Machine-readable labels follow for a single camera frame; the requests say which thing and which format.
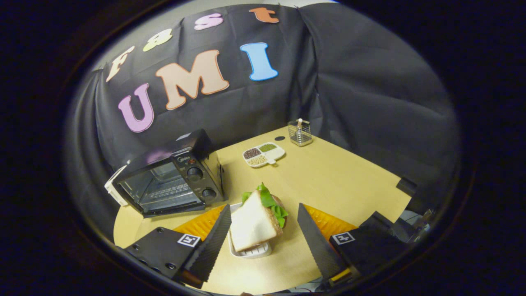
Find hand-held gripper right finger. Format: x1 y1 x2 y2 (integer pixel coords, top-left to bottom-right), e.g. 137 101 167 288
297 203 408 285

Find sandwich with lettuce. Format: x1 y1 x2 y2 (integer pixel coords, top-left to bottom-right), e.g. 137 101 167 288
229 183 289 252

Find small mesh utensil holder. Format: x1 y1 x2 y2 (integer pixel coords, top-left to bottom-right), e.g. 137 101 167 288
287 119 313 147

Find black toaster oven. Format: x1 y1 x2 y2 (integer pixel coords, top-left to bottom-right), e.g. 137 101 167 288
113 129 226 217

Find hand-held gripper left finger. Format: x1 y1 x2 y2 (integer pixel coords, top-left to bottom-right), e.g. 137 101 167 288
123 204 232 289

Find white plastic tray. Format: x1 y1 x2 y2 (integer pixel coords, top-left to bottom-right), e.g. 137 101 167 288
227 202 272 259

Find white divided dish of grains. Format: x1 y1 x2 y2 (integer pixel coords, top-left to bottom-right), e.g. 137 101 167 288
242 142 286 168

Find black backdrop cloth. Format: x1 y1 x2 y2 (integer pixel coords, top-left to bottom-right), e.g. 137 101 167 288
66 4 460 239

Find white plastic appliance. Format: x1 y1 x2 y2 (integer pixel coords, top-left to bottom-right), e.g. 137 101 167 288
104 165 129 207

